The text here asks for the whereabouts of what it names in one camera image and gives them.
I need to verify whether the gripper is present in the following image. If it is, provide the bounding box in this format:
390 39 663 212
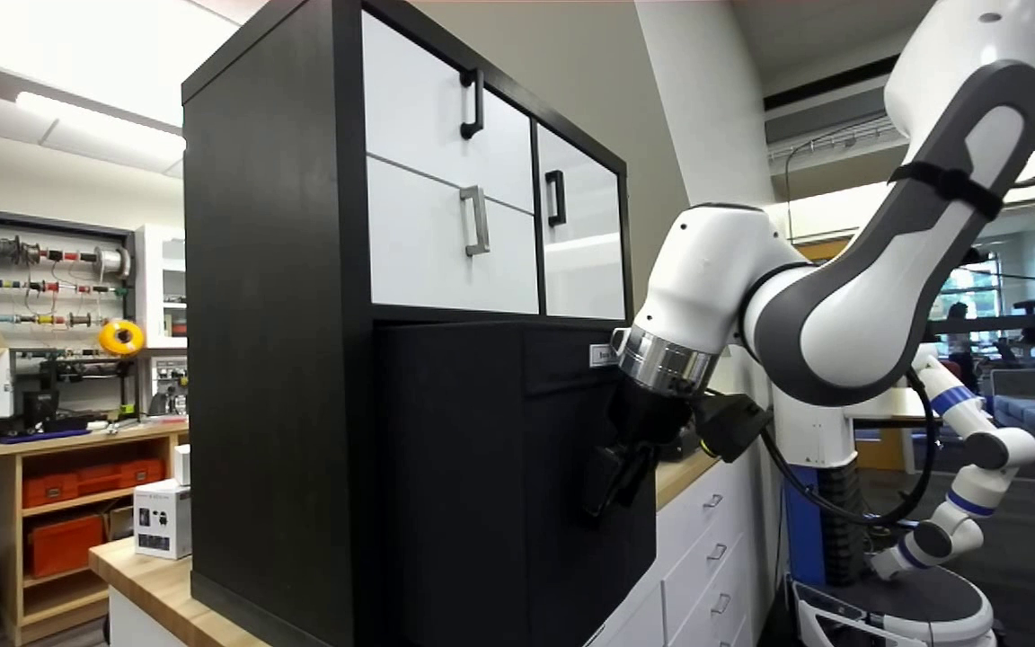
581 370 694 524

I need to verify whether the black fabric basket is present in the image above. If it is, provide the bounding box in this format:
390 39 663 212
376 321 659 647

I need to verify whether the black shelf cabinet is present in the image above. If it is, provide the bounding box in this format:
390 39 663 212
181 0 659 647

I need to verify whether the wooden workbench shelf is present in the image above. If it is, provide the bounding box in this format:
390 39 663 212
0 421 191 646

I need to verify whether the white counter drawer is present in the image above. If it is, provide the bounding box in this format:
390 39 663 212
658 460 752 545
668 566 756 647
661 514 755 621

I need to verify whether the white cabinet door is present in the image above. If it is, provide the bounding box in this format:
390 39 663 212
535 121 627 321

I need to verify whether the white and blue mobile robot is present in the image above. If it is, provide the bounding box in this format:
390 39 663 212
769 346 1035 647

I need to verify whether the person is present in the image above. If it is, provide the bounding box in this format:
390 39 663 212
944 302 978 389

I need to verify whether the white product box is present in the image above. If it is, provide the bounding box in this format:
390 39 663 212
132 479 193 562

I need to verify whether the yellow spool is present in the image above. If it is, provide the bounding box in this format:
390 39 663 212
98 318 146 358

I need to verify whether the row of orange cases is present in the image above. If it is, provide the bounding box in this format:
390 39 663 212
22 457 167 510

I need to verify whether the large orange case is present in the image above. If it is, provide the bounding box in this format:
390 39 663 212
26 513 107 579

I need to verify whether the ceiling light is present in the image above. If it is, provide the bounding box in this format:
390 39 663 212
14 90 186 167

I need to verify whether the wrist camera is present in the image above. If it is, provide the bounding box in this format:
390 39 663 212
693 391 775 465

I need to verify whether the black door handle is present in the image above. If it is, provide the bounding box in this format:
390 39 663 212
544 169 568 228

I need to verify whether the white drawer with silver handle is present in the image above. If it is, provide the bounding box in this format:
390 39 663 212
366 155 541 316

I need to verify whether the black drawer handle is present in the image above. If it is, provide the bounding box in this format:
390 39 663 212
459 68 486 141

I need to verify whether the white drawer with black handle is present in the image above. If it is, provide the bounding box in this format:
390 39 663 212
361 10 536 214

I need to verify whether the white wall cabinet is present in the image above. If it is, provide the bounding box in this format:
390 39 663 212
135 224 189 351

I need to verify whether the wire spool rack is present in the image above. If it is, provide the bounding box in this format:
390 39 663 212
0 208 137 360

